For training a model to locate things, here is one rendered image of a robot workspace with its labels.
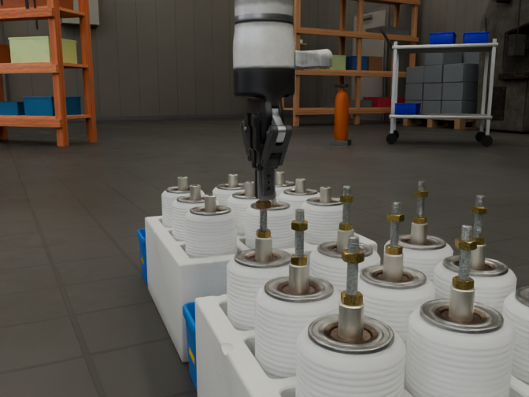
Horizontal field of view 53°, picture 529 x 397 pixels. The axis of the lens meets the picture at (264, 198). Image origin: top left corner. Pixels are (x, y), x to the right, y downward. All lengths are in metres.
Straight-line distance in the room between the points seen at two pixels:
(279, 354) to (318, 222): 0.50
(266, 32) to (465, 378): 0.41
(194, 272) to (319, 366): 0.50
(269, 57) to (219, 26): 11.31
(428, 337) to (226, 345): 0.23
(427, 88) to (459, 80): 0.65
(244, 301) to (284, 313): 0.13
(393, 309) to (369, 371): 0.16
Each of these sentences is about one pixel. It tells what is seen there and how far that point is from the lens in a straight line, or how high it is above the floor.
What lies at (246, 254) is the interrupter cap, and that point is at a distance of 0.70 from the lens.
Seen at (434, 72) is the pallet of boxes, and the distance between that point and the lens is 8.60.
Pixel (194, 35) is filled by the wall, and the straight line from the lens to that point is 11.71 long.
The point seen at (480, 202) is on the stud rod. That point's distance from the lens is 0.69.
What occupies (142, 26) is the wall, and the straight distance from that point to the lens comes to 11.40.
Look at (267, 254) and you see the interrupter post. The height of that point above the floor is 0.26.
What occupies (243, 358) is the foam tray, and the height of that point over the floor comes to 0.18.
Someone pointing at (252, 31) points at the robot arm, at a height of 0.53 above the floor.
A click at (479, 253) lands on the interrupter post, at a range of 0.70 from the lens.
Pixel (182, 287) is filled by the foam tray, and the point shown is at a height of 0.14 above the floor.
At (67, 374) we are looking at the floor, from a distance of 1.00.
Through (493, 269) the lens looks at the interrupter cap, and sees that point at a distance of 0.70.
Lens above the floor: 0.46
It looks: 11 degrees down
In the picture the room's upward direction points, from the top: straight up
